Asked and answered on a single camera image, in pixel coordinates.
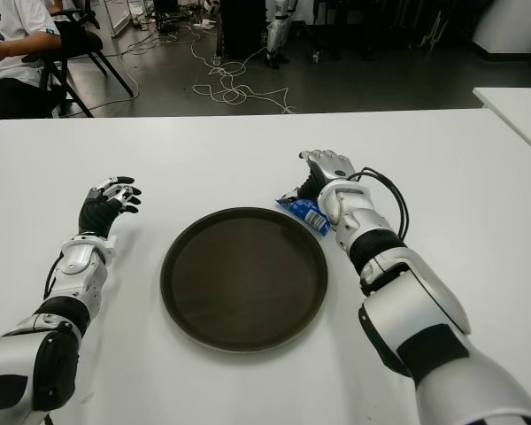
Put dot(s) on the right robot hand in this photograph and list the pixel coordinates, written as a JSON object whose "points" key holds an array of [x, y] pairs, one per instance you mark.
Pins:
{"points": [[332, 166]]}

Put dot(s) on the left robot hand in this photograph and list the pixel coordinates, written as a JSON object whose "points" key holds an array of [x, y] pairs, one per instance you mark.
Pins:
{"points": [[98, 212]]}

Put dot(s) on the blue Oreo cookie packet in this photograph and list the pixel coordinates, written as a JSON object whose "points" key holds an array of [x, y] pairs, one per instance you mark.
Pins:
{"points": [[307, 214]]}

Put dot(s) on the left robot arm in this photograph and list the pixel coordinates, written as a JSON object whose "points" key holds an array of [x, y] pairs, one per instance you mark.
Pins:
{"points": [[77, 261]]}

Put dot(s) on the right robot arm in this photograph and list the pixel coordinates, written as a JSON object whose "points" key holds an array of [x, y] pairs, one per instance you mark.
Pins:
{"points": [[425, 305]]}

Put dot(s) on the black stand with casters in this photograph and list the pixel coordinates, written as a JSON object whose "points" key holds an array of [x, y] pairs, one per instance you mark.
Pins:
{"points": [[315, 55]]}

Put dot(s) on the white humanoid robot legs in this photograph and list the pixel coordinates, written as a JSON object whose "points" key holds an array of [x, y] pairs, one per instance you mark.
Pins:
{"points": [[276, 35]]}

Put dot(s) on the round dark brown tray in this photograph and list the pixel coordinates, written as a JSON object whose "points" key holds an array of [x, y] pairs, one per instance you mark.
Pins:
{"points": [[243, 283]]}

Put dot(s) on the black cabinet on casters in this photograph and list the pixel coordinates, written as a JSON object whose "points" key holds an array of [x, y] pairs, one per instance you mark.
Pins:
{"points": [[243, 31]]}

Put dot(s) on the black folding chair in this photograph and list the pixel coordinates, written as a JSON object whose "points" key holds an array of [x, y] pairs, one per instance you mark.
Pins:
{"points": [[82, 42]]}

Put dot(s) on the seated person in white shirt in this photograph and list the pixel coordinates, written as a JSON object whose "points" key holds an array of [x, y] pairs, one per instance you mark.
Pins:
{"points": [[9, 44]]}

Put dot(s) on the white power strip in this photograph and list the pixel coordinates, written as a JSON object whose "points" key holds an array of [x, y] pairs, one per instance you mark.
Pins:
{"points": [[203, 24]]}

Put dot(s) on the white side table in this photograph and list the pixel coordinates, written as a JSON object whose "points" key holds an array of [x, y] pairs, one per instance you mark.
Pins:
{"points": [[522, 115]]}

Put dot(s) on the black and white soccer ball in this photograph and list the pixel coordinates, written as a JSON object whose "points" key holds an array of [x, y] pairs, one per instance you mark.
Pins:
{"points": [[211, 5]]}

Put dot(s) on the white rounded pillar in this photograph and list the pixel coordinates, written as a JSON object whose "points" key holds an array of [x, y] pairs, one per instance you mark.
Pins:
{"points": [[509, 22]]}

